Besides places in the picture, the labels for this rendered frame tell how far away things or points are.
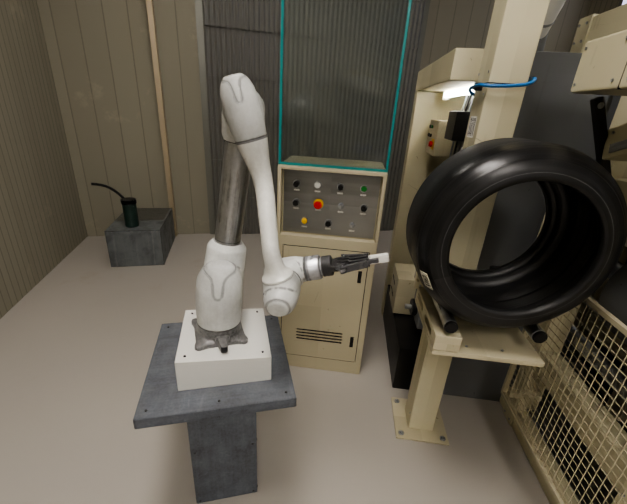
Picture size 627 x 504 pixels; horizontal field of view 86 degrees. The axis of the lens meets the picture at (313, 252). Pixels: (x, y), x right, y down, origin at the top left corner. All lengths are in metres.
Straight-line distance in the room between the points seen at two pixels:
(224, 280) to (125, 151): 3.39
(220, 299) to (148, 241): 2.54
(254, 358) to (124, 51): 3.68
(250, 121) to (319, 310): 1.27
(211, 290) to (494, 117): 1.15
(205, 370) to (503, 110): 1.35
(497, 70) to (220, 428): 1.61
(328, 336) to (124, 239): 2.32
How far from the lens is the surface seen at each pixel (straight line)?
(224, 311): 1.19
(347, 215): 1.83
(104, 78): 4.41
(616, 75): 1.33
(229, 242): 1.31
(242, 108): 1.06
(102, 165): 4.51
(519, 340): 1.48
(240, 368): 1.24
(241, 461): 1.63
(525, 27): 1.47
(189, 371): 1.24
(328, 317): 2.04
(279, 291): 1.03
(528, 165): 1.09
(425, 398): 1.95
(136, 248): 3.71
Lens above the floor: 1.54
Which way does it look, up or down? 23 degrees down
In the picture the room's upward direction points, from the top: 4 degrees clockwise
